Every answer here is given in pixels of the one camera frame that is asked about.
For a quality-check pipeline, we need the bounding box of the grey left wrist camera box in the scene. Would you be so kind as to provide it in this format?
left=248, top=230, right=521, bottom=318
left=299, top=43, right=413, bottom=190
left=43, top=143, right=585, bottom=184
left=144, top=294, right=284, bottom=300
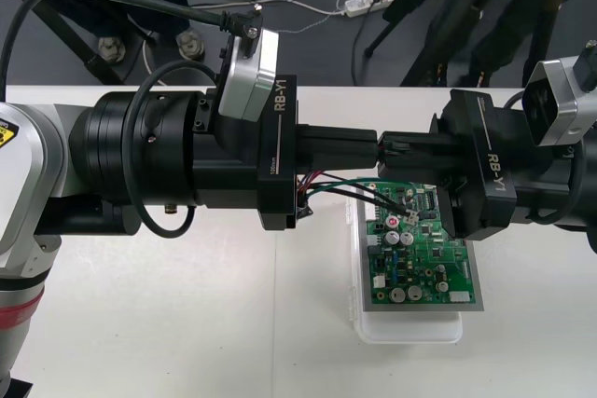
left=216, top=27, right=282, bottom=123

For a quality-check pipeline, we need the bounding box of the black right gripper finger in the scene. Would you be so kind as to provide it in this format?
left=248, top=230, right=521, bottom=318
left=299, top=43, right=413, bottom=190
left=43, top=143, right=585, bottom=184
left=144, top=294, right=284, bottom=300
left=382, top=130, right=450, bottom=148
left=381, top=154, right=452, bottom=181

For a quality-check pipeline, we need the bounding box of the grey round stand foot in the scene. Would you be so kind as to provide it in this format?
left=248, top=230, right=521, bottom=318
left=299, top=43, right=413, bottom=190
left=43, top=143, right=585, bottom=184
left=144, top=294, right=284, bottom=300
left=175, top=29, right=205, bottom=60
left=96, top=35, right=126, bottom=64

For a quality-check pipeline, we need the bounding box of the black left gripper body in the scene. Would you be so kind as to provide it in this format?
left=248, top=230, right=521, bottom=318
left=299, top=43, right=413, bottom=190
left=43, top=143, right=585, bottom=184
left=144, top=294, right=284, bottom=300
left=191, top=74, right=300, bottom=231

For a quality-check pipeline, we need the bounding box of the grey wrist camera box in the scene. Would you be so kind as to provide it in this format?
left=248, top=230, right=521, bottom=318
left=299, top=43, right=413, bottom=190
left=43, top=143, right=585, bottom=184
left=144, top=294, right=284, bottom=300
left=216, top=27, right=282, bottom=123
left=521, top=38, right=597, bottom=148

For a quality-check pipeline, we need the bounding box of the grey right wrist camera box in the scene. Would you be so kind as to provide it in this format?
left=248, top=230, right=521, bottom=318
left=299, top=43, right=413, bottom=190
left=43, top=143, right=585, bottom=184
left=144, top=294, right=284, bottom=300
left=521, top=38, right=597, bottom=148

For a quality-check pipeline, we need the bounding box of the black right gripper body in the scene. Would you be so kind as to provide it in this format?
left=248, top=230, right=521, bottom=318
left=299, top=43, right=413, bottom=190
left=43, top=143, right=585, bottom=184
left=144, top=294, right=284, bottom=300
left=428, top=88, right=578, bottom=241

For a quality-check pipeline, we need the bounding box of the green circuit board, grey frame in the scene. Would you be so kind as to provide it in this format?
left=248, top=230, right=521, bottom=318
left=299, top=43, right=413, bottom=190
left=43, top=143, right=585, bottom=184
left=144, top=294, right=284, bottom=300
left=358, top=177, right=486, bottom=314

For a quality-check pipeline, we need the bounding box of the white power strip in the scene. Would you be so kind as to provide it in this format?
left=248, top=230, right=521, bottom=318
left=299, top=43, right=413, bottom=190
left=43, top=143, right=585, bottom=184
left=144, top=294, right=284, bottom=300
left=343, top=0, right=401, bottom=18

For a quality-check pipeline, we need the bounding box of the black tripod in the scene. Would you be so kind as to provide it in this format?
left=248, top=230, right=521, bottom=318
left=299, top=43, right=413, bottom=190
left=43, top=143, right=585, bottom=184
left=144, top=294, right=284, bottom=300
left=0, top=0, right=130, bottom=87
left=363, top=0, right=597, bottom=89

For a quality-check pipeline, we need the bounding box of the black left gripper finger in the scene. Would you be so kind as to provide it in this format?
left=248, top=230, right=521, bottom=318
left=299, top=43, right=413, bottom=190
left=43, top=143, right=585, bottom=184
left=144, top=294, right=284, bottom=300
left=297, top=125, right=378, bottom=143
left=297, top=140, right=381, bottom=172

